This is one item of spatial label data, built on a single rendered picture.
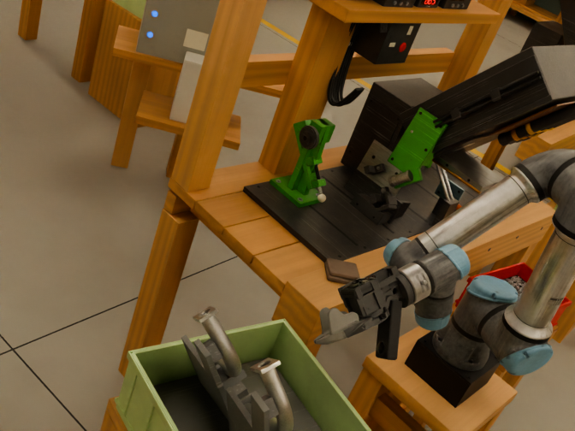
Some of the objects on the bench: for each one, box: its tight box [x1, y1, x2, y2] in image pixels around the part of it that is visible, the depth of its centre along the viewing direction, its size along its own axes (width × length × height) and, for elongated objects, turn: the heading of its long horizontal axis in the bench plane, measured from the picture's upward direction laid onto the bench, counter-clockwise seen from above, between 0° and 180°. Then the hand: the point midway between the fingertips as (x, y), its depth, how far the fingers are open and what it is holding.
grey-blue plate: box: [432, 178, 465, 216], centre depth 259 cm, size 10×2×14 cm, turn 18°
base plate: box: [243, 162, 488, 263], centre depth 265 cm, size 42×110×2 cm, turn 108°
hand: (322, 343), depth 136 cm, fingers closed
